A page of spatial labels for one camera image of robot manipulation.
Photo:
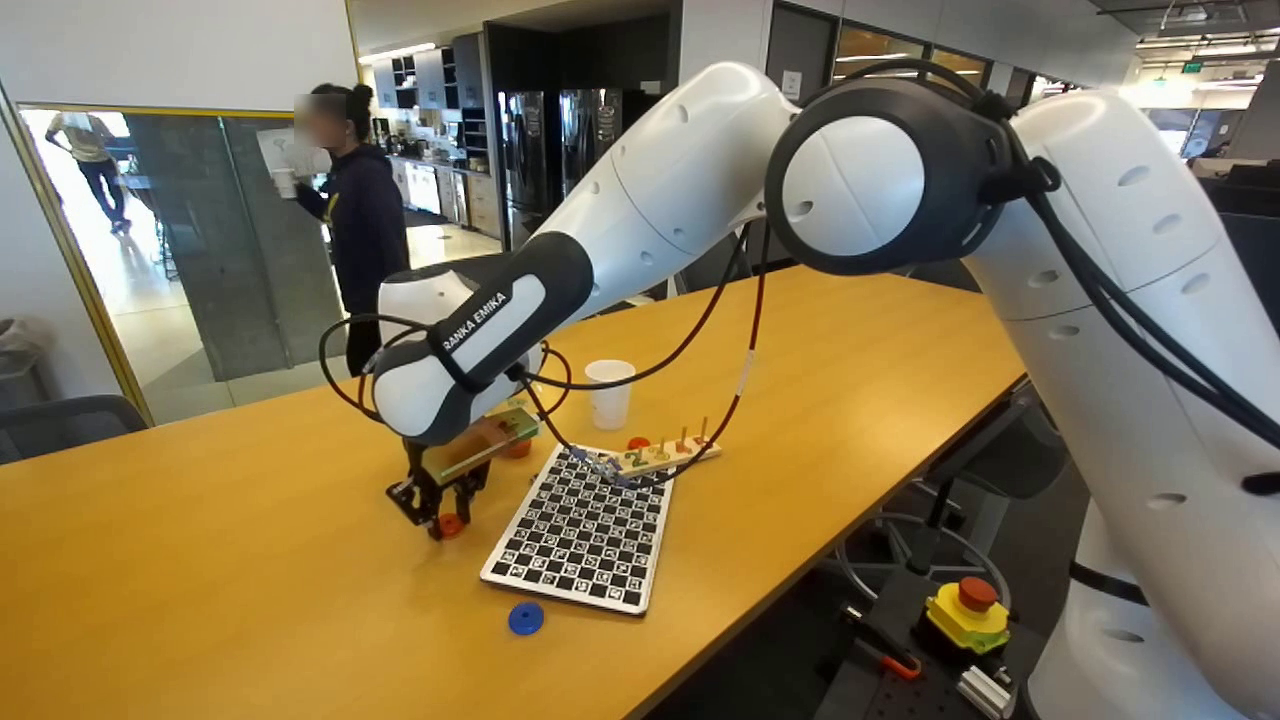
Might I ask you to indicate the black office chair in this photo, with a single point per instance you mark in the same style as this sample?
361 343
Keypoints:
1000 460

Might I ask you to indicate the black white checkerboard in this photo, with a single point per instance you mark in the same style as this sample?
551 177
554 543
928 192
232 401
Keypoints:
575 546

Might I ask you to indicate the white cup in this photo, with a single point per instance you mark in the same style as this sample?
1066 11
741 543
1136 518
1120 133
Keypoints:
611 401

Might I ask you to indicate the white paper sheet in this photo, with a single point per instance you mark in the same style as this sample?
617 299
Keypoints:
276 152

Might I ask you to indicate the kitchen counter cabinets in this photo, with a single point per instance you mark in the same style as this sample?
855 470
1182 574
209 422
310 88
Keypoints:
445 163

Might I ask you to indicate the blue round token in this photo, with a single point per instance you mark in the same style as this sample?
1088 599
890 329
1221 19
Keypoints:
527 623

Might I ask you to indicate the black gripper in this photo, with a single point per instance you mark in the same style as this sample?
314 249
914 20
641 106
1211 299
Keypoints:
422 474

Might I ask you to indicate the person in light top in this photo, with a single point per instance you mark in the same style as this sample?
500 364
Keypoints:
90 152

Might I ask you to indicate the silver metal bracket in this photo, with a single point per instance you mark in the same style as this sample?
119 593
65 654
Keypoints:
986 694

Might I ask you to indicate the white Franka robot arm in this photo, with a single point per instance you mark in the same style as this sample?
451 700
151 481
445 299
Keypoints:
1135 335

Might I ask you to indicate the dark grey door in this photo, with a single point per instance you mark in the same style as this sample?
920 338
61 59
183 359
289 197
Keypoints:
802 38

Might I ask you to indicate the yellow red emergency stop button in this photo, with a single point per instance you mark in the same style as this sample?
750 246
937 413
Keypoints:
964 623

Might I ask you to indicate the wooden peg board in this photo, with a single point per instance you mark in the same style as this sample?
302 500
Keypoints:
654 460

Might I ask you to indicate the stainless steel refrigerator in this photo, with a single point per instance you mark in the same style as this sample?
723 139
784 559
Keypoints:
582 123
527 163

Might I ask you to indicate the clear plastic cup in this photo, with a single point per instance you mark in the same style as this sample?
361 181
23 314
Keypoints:
534 436

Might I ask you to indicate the dark floor mat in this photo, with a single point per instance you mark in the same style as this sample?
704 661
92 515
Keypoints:
429 213

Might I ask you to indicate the woman with hair bun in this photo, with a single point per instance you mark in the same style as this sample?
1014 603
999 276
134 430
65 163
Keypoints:
361 227

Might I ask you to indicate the gold framed glass partition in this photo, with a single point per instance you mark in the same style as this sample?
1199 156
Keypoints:
202 295

